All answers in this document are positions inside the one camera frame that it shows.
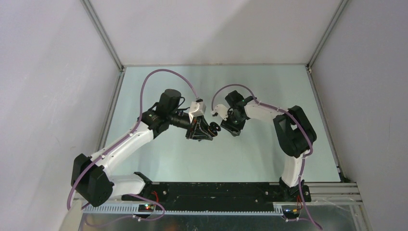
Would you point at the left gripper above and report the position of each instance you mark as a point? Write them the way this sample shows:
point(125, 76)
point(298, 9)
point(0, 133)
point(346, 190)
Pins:
point(198, 129)

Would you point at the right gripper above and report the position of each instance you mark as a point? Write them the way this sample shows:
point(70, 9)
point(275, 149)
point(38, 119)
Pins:
point(235, 130)

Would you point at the black earbud charging case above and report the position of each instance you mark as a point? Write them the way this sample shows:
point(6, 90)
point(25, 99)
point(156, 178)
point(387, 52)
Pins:
point(213, 129)

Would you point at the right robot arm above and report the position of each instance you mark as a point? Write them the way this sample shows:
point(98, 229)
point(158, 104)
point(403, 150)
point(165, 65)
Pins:
point(295, 133)

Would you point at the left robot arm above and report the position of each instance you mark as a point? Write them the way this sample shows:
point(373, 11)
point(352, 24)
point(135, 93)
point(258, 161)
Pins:
point(92, 175)

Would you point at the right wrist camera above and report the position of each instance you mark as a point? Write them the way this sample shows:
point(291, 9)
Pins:
point(221, 111)

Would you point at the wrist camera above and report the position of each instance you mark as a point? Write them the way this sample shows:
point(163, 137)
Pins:
point(196, 109)
point(221, 111)

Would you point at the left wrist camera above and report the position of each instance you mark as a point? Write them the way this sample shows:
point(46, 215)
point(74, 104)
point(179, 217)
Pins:
point(196, 109)

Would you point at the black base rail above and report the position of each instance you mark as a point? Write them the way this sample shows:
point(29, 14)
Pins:
point(222, 196)

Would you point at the grey cable duct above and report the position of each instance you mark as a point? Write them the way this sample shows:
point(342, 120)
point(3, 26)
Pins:
point(135, 209)

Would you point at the aluminium frame profile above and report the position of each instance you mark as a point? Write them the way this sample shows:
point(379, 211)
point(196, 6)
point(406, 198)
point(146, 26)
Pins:
point(97, 23)

